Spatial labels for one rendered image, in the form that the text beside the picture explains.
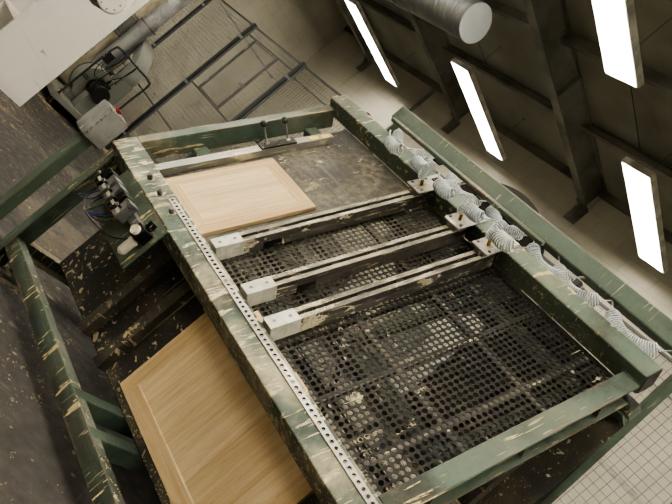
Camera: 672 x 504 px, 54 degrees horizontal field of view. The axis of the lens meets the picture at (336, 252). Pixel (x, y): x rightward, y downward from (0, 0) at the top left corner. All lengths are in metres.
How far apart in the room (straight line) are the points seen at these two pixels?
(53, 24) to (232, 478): 4.84
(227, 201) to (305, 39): 9.65
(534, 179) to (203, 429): 6.87
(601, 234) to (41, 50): 6.10
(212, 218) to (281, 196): 0.36
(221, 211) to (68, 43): 3.87
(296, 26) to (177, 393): 10.17
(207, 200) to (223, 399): 0.92
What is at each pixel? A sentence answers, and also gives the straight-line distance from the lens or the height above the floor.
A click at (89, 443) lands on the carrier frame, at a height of 0.16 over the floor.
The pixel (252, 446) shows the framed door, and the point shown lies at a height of 0.61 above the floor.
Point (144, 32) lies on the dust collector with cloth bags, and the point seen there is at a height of 1.31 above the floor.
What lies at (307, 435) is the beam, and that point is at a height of 0.84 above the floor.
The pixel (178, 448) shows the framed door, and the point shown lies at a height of 0.36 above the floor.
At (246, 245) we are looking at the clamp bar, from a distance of 2.72.
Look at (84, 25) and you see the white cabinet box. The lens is 6.55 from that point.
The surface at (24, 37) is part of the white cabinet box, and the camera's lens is 6.51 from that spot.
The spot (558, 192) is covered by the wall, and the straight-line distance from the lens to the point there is 8.63.
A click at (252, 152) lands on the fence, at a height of 1.29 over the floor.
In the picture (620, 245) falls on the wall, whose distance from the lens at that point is 8.05.
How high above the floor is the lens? 1.23
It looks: 1 degrees up
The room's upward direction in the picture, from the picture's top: 50 degrees clockwise
